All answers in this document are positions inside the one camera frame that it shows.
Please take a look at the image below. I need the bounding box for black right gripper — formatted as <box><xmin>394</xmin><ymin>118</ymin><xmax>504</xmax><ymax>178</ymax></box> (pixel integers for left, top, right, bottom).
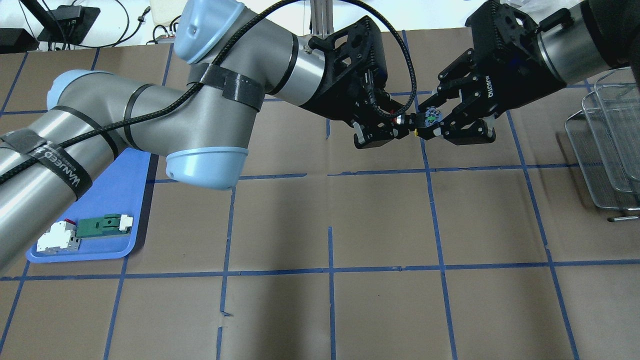
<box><xmin>416</xmin><ymin>1</ymin><xmax>567</xmax><ymax>146</ymax></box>

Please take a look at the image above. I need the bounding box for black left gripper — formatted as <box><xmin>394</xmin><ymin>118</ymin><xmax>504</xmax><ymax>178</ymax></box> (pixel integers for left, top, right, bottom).
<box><xmin>302</xmin><ymin>16</ymin><xmax>417</xmax><ymax>150</ymax></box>

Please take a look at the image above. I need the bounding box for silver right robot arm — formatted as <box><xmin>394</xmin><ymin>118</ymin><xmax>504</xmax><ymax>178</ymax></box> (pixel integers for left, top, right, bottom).
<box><xmin>353</xmin><ymin>0</ymin><xmax>639</xmax><ymax>150</ymax></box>

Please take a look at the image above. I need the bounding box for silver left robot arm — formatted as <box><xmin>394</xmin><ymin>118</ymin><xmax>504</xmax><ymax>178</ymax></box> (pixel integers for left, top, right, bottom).
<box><xmin>1</xmin><ymin>0</ymin><xmax>417</xmax><ymax>273</ymax></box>

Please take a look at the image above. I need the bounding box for blue plastic tray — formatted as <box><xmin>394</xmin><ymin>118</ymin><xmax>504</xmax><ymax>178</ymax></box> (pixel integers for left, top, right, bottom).
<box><xmin>25</xmin><ymin>148</ymin><xmax>154</xmax><ymax>264</ymax></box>

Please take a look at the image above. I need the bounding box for white circuit breaker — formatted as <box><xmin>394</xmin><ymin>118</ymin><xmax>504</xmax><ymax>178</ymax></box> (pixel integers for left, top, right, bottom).
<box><xmin>36</xmin><ymin>219</ymin><xmax>80</xmax><ymax>255</ymax></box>

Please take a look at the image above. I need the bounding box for black power adapter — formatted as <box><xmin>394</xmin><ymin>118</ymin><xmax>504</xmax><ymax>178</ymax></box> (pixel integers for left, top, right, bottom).
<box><xmin>51</xmin><ymin>6</ymin><xmax>85</xmax><ymax>23</ymax></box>

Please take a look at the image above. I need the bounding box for aluminium profile post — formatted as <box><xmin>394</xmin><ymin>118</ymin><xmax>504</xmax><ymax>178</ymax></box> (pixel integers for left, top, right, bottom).
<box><xmin>310</xmin><ymin>0</ymin><xmax>334</xmax><ymax>39</ymax></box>

